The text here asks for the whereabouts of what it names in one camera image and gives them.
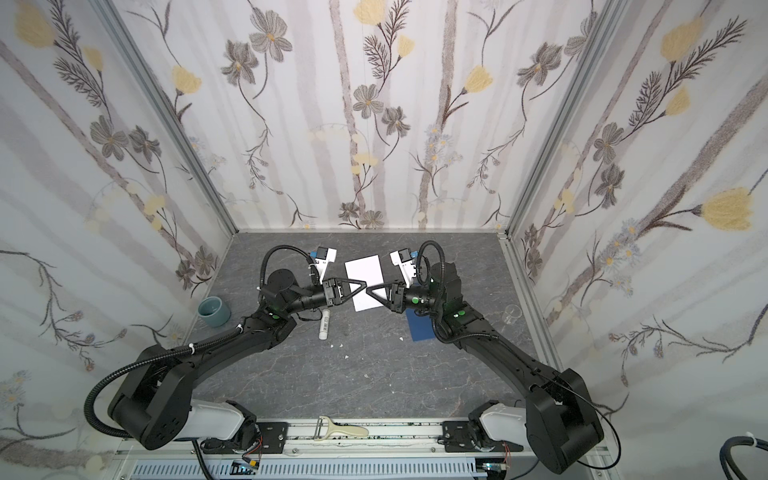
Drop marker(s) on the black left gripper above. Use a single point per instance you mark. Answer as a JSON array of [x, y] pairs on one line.
[[332, 293]]

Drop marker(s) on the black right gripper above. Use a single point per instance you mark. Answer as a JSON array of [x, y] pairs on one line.
[[400, 295]]

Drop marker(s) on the white letter paper blue border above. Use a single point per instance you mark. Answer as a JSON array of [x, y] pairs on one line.
[[367, 269]]

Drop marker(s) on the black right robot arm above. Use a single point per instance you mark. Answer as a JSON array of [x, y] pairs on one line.
[[562, 424]]

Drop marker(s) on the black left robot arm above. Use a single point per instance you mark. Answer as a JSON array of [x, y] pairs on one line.
[[155, 403]]

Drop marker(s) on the dark blue envelope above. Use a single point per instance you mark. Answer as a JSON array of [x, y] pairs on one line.
[[420, 327]]

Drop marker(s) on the white glue stick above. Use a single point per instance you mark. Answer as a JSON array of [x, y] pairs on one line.
[[324, 325]]

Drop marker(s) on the clear glass cup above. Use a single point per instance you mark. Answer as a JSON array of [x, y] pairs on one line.
[[512, 314]]

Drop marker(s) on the teal ceramic cup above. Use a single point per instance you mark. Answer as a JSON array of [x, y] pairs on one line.
[[214, 311]]

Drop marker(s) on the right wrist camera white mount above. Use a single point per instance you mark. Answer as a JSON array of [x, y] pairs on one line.
[[403, 259]]

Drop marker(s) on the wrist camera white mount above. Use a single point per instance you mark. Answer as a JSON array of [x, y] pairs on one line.
[[322, 257], [403, 259]]

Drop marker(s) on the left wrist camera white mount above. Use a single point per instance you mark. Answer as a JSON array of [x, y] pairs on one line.
[[322, 257]]

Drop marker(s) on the cream handled peeler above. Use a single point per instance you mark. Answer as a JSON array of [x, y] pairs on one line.
[[326, 428]]

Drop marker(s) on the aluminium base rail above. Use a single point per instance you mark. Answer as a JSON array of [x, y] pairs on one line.
[[411, 448]]

